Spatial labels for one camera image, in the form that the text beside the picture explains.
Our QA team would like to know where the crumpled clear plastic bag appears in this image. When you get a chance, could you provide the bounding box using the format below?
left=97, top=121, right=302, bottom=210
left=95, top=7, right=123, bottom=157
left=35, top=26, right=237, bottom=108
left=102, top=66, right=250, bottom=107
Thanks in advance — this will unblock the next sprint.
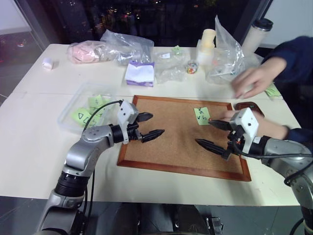
left=100, top=29, right=155, bottom=66

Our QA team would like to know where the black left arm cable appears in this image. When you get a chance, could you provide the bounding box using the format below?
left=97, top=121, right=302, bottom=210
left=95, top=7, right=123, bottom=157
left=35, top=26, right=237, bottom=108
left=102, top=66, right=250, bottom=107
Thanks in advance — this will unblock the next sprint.
left=80, top=99, right=123, bottom=235

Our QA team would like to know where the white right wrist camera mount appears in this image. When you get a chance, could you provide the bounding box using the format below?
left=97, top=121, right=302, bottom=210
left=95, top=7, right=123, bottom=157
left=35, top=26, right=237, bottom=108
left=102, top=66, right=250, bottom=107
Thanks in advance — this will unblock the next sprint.
left=229, top=107, right=260, bottom=156

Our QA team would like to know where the pink item in plastic bag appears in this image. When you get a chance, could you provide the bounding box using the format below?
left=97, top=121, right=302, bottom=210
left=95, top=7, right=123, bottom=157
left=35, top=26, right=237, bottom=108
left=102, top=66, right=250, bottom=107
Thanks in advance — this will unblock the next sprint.
left=67, top=41, right=106, bottom=65

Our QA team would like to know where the flat clear plastic bag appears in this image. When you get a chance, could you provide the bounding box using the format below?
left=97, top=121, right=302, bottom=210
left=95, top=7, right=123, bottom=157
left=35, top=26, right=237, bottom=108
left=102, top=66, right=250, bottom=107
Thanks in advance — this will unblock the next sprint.
left=153, top=46, right=197, bottom=84

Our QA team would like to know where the green paper note with writing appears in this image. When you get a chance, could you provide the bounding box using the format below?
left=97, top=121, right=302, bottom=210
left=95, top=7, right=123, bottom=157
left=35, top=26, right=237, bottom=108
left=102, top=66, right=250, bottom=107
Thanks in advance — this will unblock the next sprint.
left=193, top=106, right=212, bottom=126

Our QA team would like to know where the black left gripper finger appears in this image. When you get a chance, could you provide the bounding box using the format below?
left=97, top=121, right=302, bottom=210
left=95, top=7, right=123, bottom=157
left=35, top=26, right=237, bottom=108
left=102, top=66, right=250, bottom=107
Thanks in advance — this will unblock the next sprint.
left=136, top=112, right=154, bottom=123
left=142, top=129, right=165, bottom=144

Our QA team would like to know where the clear cup with colourful items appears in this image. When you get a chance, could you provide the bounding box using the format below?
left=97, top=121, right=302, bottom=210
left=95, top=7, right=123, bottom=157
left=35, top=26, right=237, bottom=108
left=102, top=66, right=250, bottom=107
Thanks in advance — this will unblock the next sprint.
left=186, top=61, right=200, bottom=74

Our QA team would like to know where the white tumbler with black lid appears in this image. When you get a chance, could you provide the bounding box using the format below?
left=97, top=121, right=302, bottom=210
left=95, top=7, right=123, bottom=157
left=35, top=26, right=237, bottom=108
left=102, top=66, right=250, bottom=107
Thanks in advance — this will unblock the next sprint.
left=241, top=18, right=274, bottom=52

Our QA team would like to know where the tall clear plastic bag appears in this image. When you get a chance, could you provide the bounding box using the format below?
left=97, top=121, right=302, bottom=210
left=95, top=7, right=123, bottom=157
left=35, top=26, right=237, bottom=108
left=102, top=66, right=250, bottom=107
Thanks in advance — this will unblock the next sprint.
left=205, top=14, right=260, bottom=86

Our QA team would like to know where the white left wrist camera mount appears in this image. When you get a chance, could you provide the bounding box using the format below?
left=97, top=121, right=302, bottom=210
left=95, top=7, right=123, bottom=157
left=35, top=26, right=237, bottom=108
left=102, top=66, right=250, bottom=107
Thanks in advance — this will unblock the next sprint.
left=116, top=100, right=140, bottom=145

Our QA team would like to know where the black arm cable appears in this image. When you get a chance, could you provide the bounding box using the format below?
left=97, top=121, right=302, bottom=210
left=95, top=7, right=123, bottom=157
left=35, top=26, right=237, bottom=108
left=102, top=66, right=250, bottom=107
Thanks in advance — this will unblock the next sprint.
left=80, top=99, right=123, bottom=235
left=229, top=139, right=313, bottom=188

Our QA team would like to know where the brown wooden tray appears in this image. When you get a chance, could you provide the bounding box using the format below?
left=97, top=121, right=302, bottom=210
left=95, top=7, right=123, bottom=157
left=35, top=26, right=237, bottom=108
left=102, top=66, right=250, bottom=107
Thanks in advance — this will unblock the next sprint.
left=233, top=102, right=267, bottom=118

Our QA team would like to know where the small white roll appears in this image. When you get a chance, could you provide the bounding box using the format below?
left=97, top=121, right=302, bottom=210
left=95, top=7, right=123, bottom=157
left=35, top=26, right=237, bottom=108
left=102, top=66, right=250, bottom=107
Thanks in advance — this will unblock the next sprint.
left=42, top=56, right=55, bottom=71

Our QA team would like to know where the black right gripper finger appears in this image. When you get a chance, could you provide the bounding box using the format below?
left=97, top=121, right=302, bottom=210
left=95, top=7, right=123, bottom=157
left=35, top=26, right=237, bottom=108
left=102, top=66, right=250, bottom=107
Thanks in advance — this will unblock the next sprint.
left=209, top=119, right=232, bottom=133
left=194, top=138, right=231, bottom=161

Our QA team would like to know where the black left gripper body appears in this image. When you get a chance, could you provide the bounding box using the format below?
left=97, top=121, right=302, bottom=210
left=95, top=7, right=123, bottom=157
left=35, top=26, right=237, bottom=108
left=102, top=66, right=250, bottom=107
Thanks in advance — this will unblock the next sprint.
left=126, top=112, right=145, bottom=144

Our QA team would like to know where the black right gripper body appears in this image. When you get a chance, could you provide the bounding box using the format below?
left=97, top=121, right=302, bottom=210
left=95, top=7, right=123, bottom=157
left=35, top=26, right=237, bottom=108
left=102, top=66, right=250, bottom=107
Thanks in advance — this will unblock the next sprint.
left=226, top=121, right=245, bottom=157

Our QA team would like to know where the person's left hand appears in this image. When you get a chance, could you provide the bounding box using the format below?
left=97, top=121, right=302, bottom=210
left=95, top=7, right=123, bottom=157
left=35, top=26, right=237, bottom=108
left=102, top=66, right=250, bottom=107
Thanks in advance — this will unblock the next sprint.
left=219, top=110, right=290, bottom=141

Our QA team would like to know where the clear plastic container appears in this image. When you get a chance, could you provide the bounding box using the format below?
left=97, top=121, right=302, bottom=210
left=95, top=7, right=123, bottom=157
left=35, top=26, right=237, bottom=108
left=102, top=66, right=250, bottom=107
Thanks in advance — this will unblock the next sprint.
left=57, top=82, right=123, bottom=135

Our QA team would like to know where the purple white tissue pack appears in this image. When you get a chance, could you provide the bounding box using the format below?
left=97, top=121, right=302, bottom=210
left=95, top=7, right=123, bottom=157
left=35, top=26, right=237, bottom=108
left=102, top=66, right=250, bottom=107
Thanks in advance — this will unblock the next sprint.
left=124, top=60, right=156, bottom=88

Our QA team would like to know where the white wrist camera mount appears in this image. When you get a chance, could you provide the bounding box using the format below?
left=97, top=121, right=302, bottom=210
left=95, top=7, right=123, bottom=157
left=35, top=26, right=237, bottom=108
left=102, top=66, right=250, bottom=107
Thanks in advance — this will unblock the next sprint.
left=116, top=100, right=140, bottom=145
left=229, top=107, right=260, bottom=156

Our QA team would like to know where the person's right hand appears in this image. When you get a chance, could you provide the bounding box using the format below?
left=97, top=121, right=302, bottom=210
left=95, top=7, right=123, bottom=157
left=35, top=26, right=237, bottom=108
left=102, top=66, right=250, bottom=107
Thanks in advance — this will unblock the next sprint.
left=230, top=58, right=287, bottom=100

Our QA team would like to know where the green note with triangle drawing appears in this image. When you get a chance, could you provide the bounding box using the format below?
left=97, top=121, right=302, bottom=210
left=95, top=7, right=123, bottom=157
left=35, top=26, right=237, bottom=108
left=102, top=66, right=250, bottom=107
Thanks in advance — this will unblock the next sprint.
left=74, top=108, right=92, bottom=127

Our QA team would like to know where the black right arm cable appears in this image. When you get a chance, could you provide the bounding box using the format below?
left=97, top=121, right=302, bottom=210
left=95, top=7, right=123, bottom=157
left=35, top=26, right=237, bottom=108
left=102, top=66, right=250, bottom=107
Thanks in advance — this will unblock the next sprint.
left=229, top=139, right=313, bottom=188

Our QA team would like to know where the cream foam cup stack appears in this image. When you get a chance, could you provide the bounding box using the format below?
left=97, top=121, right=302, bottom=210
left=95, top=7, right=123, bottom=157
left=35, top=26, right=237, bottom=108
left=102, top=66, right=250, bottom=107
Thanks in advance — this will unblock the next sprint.
left=196, top=28, right=217, bottom=66

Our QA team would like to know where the wood framed cork board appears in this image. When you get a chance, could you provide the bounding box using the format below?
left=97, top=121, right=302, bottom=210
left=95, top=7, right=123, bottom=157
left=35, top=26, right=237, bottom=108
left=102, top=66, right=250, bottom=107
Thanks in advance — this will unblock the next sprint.
left=117, top=94, right=252, bottom=182

